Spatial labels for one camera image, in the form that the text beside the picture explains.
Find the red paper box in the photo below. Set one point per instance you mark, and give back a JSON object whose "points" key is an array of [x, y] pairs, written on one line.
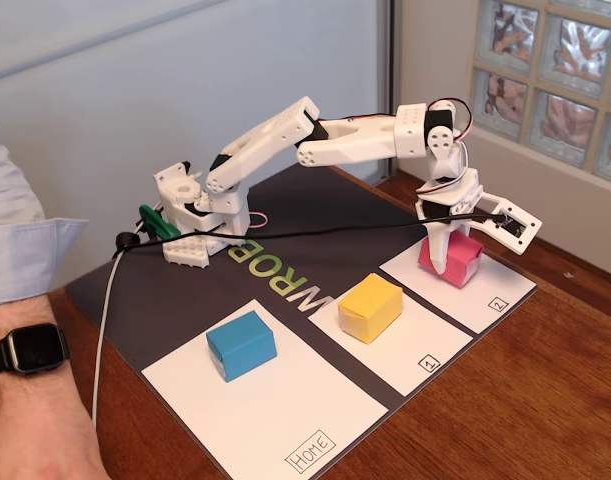
{"points": [[462, 262]]}

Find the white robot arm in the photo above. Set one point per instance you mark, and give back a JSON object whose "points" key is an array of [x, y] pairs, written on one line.
{"points": [[265, 145]]}

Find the white paper sheet marked 1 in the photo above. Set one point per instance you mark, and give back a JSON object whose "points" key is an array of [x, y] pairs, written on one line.
{"points": [[420, 345]]}

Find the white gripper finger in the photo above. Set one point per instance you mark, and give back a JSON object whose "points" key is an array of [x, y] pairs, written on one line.
{"points": [[464, 228], [440, 250]]}

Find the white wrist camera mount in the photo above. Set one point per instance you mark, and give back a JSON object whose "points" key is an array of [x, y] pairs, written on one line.
{"points": [[517, 225]]}

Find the green table clamp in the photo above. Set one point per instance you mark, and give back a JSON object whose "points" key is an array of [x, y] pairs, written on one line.
{"points": [[160, 225]]}

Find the yellow paper box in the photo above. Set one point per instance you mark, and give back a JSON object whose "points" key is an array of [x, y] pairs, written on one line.
{"points": [[370, 307]]}

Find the black smartwatch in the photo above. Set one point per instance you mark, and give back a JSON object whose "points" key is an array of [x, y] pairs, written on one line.
{"points": [[32, 347]]}

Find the person's bare hand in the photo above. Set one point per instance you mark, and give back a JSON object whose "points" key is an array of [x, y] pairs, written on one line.
{"points": [[35, 430]]}

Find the person's bare forearm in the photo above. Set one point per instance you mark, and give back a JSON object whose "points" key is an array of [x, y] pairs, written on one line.
{"points": [[15, 317]]}

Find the glass block window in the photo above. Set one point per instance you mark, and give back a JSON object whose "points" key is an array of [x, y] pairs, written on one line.
{"points": [[560, 65]]}

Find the black printed mat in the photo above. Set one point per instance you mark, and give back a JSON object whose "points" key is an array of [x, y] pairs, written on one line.
{"points": [[160, 295]]}

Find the blue paper box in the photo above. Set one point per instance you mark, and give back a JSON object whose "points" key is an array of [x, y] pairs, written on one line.
{"points": [[240, 345]]}

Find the white paper sheet marked HOME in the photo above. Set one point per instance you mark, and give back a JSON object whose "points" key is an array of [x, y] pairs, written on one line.
{"points": [[285, 410]]}

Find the light blue shirt sleeve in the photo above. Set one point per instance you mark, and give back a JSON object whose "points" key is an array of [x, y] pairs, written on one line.
{"points": [[15, 240]]}

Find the white paper sheet marked 2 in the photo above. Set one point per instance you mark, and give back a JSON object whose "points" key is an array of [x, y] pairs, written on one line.
{"points": [[495, 290]]}

